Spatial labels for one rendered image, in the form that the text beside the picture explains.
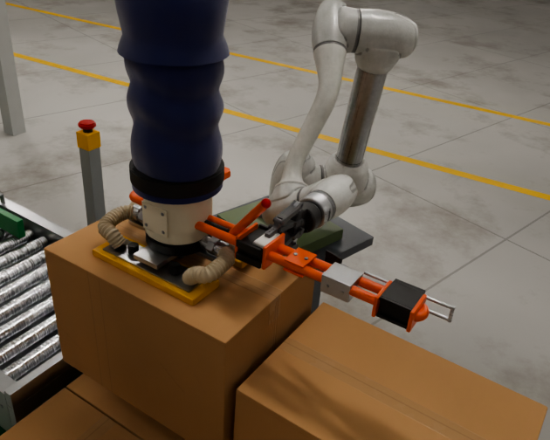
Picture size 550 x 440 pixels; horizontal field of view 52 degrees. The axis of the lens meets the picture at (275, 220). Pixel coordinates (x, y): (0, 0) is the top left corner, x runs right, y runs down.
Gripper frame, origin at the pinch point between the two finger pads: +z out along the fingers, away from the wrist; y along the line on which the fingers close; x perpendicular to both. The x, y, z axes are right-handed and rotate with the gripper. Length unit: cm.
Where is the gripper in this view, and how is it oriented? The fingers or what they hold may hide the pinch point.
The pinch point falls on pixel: (265, 247)
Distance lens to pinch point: 131.5
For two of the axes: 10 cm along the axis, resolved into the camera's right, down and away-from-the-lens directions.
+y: -0.8, 8.6, 5.0
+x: -8.3, -3.3, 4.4
